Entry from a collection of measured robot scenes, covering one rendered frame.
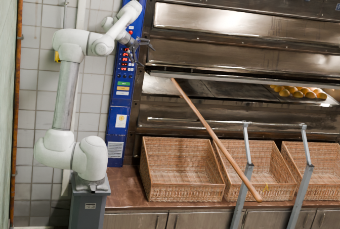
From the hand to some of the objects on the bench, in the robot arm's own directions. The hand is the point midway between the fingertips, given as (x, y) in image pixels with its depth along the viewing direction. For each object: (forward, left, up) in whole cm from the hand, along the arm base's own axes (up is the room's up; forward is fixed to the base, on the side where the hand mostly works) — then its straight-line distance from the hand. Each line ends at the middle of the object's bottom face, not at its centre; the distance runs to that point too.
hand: (147, 57), depth 324 cm
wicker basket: (+34, -16, -93) cm, 101 cm away
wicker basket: (+93, -16, -93) cm, 133 cm away
